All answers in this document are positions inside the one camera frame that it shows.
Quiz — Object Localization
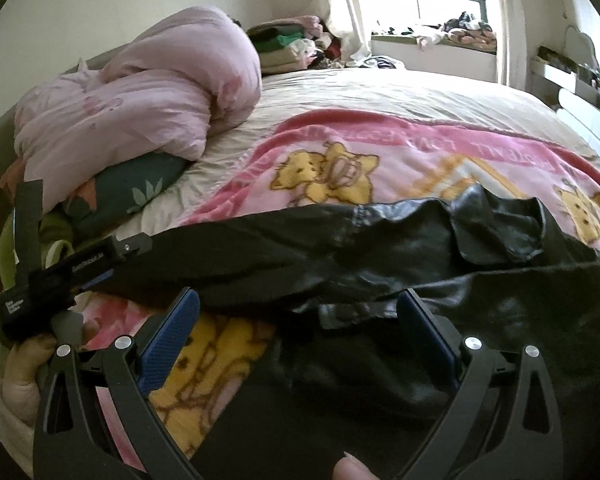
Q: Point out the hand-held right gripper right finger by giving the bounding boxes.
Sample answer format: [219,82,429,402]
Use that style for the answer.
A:
[397,290,566,480]

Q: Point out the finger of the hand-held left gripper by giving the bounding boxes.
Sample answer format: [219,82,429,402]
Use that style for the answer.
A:
[77,267,117,292]
[111,233,154,262]

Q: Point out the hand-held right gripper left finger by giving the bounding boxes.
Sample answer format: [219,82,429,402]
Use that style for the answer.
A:
[32,287,203,480]

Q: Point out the black leather jacket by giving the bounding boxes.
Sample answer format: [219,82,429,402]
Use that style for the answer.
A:
[77,184,600,480]

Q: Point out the person's left forearm white sleeve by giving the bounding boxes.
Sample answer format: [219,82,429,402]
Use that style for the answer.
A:
[0,377,37,463]

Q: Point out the stack of folded clothes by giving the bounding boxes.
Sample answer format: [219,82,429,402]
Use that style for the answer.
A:
[246,15,346,75]

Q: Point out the person's left hand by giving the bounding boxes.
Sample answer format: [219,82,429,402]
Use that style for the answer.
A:
[4,316,101,417]

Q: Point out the person's right hand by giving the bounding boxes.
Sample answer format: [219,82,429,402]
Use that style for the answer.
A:
[332,452,376,480]

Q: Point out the green leaf print pillow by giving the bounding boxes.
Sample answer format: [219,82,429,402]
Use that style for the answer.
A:
[62,152,189,232]

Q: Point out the green cloth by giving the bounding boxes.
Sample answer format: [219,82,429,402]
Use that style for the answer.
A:
[0,207,78,281]

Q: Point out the pink quilt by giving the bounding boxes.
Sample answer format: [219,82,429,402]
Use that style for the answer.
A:
[12,6,264,181]

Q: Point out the pink cartoon printed blanket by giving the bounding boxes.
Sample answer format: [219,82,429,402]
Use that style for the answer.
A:
[75,110,600,468]

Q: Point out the beige bed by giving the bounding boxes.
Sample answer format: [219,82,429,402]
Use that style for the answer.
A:
[115,67,600,243]

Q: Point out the white vanity desk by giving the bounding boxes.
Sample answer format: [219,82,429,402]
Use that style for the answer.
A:
[530,24,600,161]

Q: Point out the clutter on window sill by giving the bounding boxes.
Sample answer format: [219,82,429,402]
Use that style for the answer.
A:
[371,10,499,52]

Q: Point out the white curtain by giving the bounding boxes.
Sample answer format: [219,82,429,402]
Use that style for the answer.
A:
[310,0,374,63]

